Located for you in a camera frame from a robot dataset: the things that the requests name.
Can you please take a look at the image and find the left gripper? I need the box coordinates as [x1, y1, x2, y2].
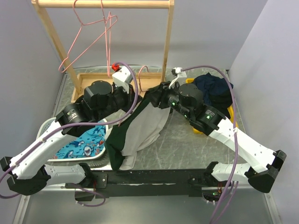
[94, 81, 143, 121]

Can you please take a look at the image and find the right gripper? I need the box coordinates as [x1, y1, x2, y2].
[146, 81, 192, 119]

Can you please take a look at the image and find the green and white t shirt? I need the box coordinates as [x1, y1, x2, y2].
[104, 99, 171, 170]

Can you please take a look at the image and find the pink wire hanger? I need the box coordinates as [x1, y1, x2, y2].
[100, 1, 112, 77]
[138, 65, 149, 93]
[57, 0, 118, 73]

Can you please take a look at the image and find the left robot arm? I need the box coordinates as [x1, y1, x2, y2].
[0, 80, 141, 196]

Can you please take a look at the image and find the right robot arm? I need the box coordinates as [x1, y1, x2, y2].
[144, 82, 287, 193]

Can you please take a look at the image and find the navy blue garment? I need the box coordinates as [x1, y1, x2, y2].
[192, 73, 230, 105]

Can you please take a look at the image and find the black garment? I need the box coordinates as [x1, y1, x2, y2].
[209, 91, 233, 110]

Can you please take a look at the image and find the yellow plastic tray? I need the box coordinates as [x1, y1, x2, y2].
[185, 78, 235, 134]

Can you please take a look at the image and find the wooden clothes rack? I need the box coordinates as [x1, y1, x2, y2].
[31, 0, 174, 103]

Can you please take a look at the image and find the blue shark print cloth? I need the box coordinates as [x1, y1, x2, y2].
[50, 125, 108, 161]

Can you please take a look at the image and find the white plastic basket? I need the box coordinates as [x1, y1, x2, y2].
[37, 116, 109, 162]

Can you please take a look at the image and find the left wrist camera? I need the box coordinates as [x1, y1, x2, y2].
[112, 63, 133, 93]

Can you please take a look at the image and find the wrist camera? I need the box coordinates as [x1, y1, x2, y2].
[169, 67, 187, 89]
[112, 63, 133, 93]

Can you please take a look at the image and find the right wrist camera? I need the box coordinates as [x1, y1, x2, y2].
[169, 67, 187, 89]

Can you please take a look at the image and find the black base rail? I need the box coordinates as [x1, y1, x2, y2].
[64, 168, 232, 203]

